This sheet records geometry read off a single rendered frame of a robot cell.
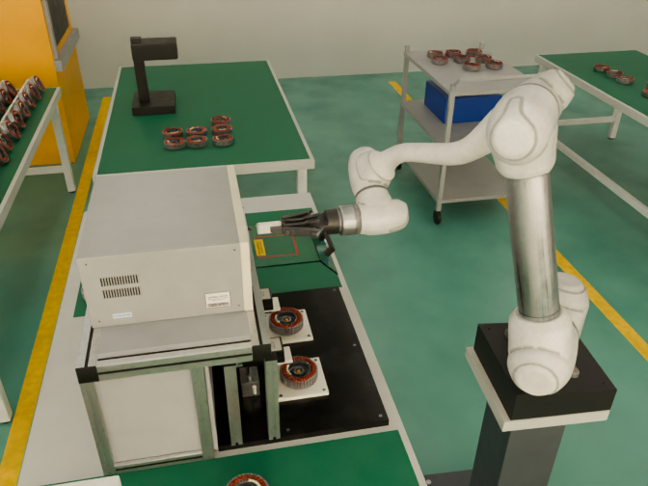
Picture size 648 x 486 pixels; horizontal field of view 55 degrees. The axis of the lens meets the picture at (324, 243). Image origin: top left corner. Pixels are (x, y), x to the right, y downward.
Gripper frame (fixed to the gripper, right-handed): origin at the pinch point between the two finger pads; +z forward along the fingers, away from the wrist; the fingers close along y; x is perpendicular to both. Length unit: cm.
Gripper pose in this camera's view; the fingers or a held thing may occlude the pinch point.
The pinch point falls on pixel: (269, 227)
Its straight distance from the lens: 180.5
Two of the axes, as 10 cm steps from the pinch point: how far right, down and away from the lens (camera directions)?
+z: -9.8, 1.0, -1.8
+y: -2.0, -5.2, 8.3
